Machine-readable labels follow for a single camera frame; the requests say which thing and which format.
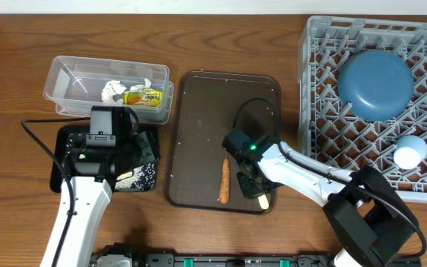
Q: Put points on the carrot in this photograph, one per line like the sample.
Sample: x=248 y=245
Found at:
x=224 y=191

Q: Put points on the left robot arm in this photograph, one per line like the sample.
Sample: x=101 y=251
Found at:
x=84 y=200

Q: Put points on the white tissue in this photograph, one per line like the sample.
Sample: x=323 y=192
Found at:
x=113 y=91

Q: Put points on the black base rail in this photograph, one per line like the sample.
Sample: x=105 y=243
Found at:
x=120 y=254

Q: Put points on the black tray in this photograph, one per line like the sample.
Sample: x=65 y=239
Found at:
x=61 y=141

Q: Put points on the light blue cup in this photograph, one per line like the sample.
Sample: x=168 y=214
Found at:
x=411 y=151

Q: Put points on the yellow plastic spoon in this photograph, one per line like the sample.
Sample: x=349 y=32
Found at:
x=264 y=202

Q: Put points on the clear plastic waste bin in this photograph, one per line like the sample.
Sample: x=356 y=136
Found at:
x=75 y=84

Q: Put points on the pile of white rice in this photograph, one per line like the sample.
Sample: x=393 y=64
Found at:
x=139 y=179

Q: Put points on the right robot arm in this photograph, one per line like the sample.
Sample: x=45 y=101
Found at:
x=367 y=215

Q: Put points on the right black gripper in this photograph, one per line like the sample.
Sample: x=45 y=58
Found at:
x=250 y=190

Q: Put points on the grey dishwasher rack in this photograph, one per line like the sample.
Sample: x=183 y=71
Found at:
x=328 y=130

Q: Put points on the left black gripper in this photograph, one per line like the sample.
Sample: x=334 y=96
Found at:
x=147 y=143

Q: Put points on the green yellow snack wrapper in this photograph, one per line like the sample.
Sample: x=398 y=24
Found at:
x=146 y=98

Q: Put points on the dark blue plate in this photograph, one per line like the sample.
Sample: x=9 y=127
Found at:
x=377 y=84

